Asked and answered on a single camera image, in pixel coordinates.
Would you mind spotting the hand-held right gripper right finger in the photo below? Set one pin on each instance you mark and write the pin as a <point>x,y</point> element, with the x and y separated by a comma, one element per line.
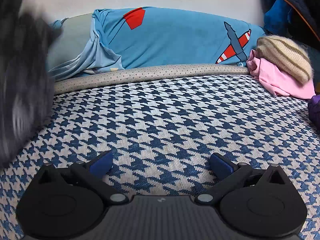
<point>220,166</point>

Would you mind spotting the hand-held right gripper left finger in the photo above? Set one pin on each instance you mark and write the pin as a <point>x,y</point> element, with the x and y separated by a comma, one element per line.
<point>102,164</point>

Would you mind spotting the grey doodle print fleece garment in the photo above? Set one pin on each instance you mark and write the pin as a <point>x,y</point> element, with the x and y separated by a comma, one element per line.
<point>22,67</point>

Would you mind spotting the pink cloth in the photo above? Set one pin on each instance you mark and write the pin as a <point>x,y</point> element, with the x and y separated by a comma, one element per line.
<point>275,80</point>

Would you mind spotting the purple cloth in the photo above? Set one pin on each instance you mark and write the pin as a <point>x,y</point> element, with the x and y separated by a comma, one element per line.
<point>314,110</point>

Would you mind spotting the beige striped knit sweater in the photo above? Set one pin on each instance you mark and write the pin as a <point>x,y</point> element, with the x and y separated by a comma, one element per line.
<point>282,55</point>

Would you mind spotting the grey cushion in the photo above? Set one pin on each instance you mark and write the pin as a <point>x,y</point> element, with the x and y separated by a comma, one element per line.
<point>70,40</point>

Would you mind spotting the blue airplane print bed cover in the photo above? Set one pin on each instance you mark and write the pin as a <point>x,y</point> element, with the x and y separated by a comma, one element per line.
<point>175,37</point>

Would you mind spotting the dark blue jacket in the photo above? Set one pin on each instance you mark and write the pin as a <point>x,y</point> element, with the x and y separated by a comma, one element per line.
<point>297,7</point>

